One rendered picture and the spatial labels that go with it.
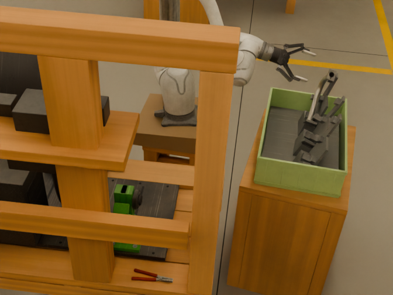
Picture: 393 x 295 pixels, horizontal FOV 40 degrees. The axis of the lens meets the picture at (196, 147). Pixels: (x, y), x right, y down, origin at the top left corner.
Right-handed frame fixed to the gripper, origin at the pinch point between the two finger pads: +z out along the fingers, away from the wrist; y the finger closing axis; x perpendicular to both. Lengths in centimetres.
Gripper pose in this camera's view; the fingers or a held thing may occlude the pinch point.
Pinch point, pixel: (309, 67)
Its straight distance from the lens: 278.5
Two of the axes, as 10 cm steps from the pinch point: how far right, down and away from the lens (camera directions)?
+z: 9.4, 3.3, 0.8
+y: 3.2, -9.4, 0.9
